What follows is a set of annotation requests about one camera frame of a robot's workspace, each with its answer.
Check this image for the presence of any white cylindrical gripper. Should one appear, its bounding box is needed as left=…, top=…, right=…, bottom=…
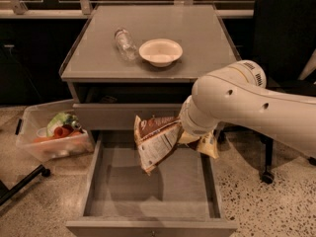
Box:
left=178, top=97, right=219, bottom=144

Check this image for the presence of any brown chip bag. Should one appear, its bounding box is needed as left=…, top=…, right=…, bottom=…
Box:
left=134, top=116, right=219, bottom=175

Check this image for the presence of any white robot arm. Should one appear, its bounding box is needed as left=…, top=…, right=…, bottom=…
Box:
left=180, top=60, right=316, bottom=157

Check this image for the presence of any grey drawer cabinet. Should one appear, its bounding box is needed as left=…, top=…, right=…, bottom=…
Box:
left=58, top=4, right=247, bottom=237

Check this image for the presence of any closed grey top drawer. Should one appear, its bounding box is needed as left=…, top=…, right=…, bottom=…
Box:
left=73, top=104, right=181, bottom=130

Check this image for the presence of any green snack bag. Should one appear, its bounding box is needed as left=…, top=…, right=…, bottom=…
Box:
left=46, top=112, right=80, bottom=136

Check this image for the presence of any white paper bowl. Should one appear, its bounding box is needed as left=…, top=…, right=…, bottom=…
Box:
left=138, top=39, right=183, bottom=67

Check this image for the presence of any clear plastic water bottle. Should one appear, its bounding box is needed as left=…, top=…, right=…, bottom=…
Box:
left=115, top=28, right=137, bottom=61

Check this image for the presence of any orange red can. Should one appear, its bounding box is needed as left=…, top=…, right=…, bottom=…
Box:
left=53, top=125, right=73, bottom=139

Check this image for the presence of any clear plastic storage bin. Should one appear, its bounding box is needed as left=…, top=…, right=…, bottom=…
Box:
left=16, top=99, right=94, bottom=162

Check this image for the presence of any black office chair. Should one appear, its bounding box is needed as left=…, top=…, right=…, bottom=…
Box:
left=216, top=0, right=316, bottom=185

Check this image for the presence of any black chair leg with caster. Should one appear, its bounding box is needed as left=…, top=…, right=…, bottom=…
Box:
left=0, top=165, right=50, bottom=205

